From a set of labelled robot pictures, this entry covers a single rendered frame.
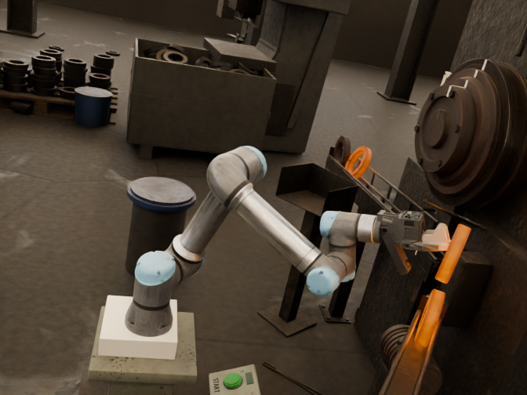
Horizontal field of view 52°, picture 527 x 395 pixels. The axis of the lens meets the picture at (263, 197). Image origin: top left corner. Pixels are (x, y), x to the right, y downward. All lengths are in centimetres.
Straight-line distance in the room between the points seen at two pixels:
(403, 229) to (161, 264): 72
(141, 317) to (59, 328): 69
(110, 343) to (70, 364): 48
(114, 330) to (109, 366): 11
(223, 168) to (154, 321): 56
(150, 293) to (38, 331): 77
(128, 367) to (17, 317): 80
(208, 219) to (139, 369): 49
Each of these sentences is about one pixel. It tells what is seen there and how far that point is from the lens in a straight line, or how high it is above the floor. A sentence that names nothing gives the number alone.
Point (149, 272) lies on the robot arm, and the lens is 167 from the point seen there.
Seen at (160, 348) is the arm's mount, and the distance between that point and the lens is 177.
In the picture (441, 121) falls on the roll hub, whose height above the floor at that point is 115.
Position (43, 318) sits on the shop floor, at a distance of 243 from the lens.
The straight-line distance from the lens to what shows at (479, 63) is 185.
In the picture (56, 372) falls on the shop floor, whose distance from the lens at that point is 219.
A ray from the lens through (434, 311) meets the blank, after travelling 149.
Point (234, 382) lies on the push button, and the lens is 129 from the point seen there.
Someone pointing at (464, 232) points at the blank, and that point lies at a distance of 143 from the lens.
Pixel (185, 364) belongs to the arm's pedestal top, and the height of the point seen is 30.
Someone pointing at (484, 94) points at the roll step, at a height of 126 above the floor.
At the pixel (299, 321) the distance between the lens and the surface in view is 260.
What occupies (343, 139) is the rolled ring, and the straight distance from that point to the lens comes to 289.
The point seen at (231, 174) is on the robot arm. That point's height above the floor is 95.
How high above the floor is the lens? 147
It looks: 23 degrees down
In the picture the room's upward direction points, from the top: 12 degrees clockwise
